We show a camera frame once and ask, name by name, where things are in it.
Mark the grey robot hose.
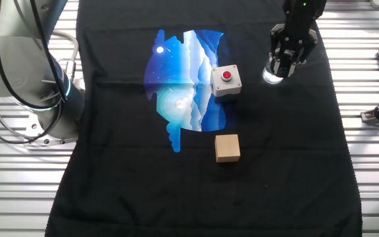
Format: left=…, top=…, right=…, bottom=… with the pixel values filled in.
left=49, top=29, right=80, bottom=83

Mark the black cloth with blue print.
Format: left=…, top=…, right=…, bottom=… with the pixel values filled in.
left=44, top=0, right=363, bottom=237

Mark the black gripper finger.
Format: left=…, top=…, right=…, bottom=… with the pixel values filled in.
left=269, top=23, right=288, bottom=76
left=288, top=28, right=319, bottom=78

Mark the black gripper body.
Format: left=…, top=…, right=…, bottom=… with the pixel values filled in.
left=282, top=0, right=328, bottom=51

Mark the wooden cube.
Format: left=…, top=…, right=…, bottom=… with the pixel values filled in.
left=214, top=134, right=241, bottom=163

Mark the grey box with red button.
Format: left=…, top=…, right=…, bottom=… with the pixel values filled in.
left=211, top=64, right=243, bottom=98

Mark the clear glass jar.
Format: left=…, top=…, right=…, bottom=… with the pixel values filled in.
left=262, top=49, right=286, bottom=86

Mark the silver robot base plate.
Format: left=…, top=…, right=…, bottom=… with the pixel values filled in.
left=24, top=113, right=78, bottom=146

